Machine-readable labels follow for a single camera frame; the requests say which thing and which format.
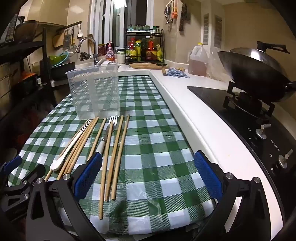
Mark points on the white plate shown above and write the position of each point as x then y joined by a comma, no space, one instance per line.
108,62

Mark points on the green checkered tablecloth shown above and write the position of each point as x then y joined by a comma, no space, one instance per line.
150,143

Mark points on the metal grater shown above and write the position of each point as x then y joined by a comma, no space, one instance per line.
66,41

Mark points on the blue dish cloth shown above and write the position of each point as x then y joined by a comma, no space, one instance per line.
177,73

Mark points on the yellow seasoning packet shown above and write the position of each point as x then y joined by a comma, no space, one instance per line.
160,52

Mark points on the black spice rack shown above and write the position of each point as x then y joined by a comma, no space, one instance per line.
126,46

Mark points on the wooden chopstick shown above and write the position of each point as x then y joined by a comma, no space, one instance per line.
100,132
86,139
120,157
76,148
47,177
104,185
113,162

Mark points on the red cap sauce bottle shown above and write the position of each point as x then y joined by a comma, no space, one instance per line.
132,52

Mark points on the white jar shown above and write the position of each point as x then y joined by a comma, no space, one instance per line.
120,57

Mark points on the clear plastic bag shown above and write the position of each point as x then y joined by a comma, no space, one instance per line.
216,67

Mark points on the white frame window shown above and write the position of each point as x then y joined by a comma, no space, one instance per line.
124,20

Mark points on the pink dish soap bottle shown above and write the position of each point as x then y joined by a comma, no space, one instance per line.
110,53

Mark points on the white hanging ladle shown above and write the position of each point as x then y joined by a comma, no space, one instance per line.
80,33

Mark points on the clear plastic utensil holder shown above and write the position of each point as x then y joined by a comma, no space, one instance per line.
97,92

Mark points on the round wooden cutting board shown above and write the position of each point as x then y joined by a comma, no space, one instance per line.
145,65

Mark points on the black gas stove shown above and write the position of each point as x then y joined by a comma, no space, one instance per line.
242,115

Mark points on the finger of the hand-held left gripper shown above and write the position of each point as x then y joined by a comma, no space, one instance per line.
30,175
12,163

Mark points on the yellow green bottle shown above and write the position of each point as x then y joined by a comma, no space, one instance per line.
138,52

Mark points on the steel wok lid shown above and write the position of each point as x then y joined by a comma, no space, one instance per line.
252,53

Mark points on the hanging kitchen tools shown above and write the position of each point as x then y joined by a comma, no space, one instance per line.
170,12

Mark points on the brown bowl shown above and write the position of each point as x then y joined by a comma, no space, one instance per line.
26,31

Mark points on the black wok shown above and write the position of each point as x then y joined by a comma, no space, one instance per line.
254,78

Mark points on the black metal shelf rack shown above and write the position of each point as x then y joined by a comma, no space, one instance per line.
45,46

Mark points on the wall vent panel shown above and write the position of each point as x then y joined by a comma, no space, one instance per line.
206,27
218,31

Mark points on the green colander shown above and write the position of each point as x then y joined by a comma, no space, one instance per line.
57,59

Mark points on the orange lid pot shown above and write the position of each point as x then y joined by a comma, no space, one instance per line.
30,77

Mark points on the dark hanging cleaver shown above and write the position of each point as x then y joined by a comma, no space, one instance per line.
183,18

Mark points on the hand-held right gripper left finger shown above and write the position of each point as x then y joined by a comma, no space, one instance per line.
87,177

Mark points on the row of spice jars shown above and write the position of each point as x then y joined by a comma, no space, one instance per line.
143,28

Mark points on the chrome kitchen faucet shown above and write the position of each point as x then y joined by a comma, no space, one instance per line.
89,39

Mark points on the plastic oil jug yellow cap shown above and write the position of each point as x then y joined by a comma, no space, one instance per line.
197,62

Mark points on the black cooking pot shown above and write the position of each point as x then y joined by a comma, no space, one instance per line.
62,73

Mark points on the amber bottle red label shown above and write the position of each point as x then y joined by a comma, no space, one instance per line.
152,52

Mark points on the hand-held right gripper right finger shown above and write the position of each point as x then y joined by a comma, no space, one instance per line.
208,177

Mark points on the red jar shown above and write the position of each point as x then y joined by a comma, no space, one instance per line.
101,49

